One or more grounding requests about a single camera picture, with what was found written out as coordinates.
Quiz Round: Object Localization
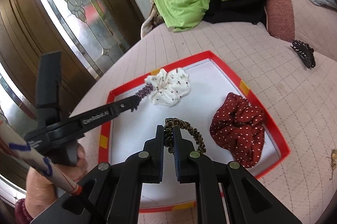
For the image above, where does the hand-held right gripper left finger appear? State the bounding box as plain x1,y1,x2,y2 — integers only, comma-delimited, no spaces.
32,124,165,224

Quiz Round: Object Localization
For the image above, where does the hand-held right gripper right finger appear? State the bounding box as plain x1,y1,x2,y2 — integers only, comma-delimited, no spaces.
172,126,301,224

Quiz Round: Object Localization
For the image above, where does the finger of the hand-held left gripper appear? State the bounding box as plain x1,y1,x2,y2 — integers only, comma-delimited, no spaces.
113,95,140,117

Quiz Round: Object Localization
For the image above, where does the purple hair tie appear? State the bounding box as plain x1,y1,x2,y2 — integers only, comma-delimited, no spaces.
135,83,156,101

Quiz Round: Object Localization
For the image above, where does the leopard print hair tie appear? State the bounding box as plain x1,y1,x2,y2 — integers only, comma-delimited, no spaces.
164,117,206,154

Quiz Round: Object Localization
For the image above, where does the red shallow box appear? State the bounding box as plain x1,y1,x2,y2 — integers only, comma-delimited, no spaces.
98,50,290,213

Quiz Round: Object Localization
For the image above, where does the gold pendant necklace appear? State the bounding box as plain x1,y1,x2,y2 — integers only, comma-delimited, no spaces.
325,149,337,181

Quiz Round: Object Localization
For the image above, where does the person's left hand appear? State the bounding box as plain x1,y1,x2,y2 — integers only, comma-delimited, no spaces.
24,145,88,220

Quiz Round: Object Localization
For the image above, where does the white floral scrunchie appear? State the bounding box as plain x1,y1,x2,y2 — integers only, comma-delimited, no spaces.
144,68,191,108

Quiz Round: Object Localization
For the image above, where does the white printed stick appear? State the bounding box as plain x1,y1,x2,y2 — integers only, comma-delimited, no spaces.
0,120,83,197

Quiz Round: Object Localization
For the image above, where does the dark red dotted scrunchie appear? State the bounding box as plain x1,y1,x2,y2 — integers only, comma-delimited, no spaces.
210,92,266,169

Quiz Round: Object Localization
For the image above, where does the beige cloth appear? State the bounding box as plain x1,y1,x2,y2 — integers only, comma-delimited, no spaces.
141,0,165,39

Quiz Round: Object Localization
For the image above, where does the wooden door with glass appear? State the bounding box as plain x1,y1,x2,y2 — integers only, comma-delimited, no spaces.
0,0,146,214

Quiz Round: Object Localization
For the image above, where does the pink quilted bed cover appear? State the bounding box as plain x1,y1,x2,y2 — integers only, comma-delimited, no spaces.
68,0,337,224

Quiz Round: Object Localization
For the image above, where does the black cloth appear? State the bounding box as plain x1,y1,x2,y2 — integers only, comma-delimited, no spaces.
203,0,320,25

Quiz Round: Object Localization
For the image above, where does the black hair claw clip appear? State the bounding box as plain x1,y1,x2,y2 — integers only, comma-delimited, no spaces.
290,40,316,70

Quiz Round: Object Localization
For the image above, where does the pink pillow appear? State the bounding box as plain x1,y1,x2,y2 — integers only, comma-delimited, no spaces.
264,0,337,56

